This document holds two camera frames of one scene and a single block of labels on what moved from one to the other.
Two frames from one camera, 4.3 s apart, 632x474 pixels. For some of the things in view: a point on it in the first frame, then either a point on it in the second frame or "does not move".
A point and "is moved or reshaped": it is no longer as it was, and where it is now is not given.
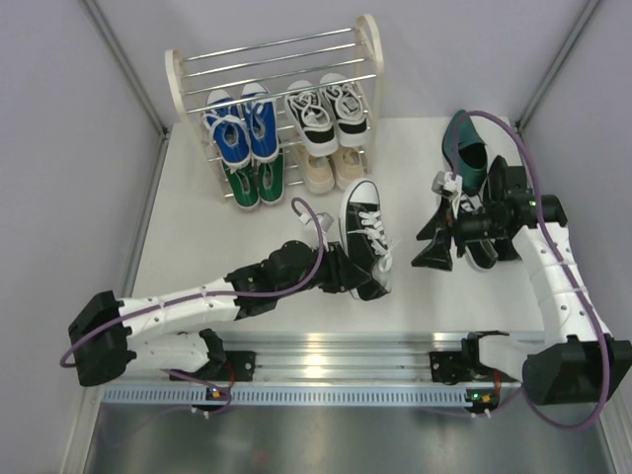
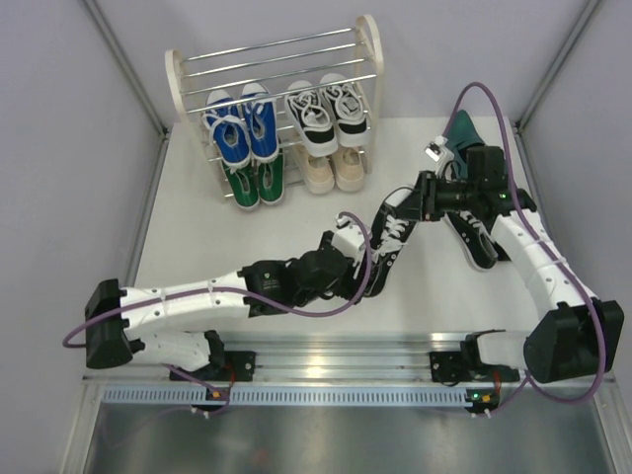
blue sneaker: x=264 y=132 does not move
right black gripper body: x=472 y=226 to x=439 y=197
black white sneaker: x=348 y=108 does not move
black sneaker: x=365 y=237 is moved or reshaped
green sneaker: x=245 y=185 does not move
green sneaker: x=271 y=179 does not move
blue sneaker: x=228 y=130 does not move
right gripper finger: x=441 y=219 to x=411 y=208
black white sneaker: x=312 y=118 does not move
